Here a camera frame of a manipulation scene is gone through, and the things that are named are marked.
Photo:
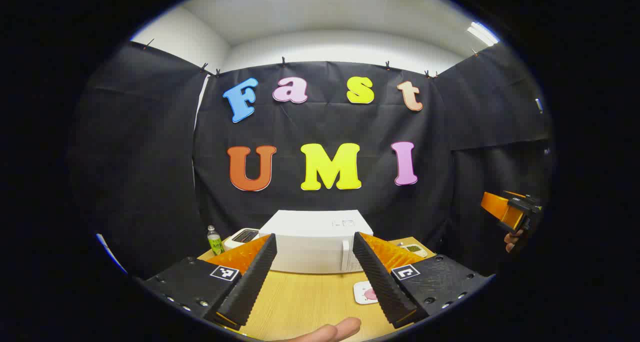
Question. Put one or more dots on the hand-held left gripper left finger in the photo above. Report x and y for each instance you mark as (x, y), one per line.
(250, 282)

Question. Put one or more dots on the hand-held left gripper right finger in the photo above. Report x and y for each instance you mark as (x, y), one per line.
(382, 282)

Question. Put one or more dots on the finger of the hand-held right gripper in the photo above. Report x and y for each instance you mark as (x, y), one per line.
(495, 204)

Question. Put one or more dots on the pink ham slice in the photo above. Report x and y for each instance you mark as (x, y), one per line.
(371, 294)

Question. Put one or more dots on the white square plate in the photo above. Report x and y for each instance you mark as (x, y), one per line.
(360, 291)

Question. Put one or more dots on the white microwave oven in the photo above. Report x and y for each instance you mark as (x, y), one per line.
(310, 242)

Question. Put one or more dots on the white compartment snack dish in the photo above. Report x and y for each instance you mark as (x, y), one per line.
(414, 250)

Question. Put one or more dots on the cream toaster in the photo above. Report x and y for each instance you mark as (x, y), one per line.
(242, 236)

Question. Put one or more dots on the green label drink bottle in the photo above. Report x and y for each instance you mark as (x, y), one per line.
(215, 243)

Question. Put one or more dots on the black backdrop cloth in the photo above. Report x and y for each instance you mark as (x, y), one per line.
(150, 157)

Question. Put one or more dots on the ceiling light panel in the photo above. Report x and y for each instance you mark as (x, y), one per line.
(482, 33)

